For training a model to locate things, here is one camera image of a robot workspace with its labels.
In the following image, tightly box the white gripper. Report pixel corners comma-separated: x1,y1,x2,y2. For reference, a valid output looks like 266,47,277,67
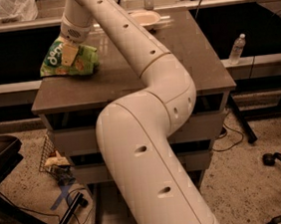
60,15,92,67

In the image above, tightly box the green rice chip bag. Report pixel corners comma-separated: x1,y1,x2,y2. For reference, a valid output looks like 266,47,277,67
40,36,100,78

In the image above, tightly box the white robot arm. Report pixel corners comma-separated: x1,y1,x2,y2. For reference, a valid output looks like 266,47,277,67
61,0,219,224

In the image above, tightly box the grey drawer cabinet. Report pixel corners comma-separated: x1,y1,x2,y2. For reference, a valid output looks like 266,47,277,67
22,2,247,207

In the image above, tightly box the white plastic bag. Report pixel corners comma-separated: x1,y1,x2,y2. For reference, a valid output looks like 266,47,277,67
0,0,38,24

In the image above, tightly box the open bottom drawer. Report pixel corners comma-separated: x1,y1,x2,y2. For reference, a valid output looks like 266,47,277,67
95,175,214,224

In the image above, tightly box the white paper bowl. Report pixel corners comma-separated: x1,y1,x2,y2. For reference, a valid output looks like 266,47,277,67
131,10,160,30

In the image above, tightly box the blue tape cross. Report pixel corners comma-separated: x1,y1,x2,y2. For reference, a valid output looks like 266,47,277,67
51,178,76,210

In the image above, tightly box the black table leg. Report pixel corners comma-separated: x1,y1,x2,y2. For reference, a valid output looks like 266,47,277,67
227,95,257,144

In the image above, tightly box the clear plastic water bottle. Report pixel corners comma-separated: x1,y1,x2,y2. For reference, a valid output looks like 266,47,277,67
229,33,246,65

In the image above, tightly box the top drawer with black handle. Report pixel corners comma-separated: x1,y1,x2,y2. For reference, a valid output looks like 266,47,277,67
49,93,227,156

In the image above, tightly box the drawer with black handle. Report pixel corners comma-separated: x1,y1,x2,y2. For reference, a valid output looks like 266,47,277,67
72,140,212,185
49,93,227,156

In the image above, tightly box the wire basket with items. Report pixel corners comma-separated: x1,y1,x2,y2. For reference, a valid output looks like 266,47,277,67
38,135,75,184

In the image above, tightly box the middle drawer with black handle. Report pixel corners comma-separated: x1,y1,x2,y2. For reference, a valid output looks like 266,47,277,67
72,140,212,185

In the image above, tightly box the black floor cable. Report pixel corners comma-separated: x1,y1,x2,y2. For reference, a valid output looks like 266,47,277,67
207,108,247,154
0,157,96,224

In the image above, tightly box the black floor cable right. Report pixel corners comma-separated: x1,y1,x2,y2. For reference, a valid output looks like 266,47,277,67
207,108,247,154

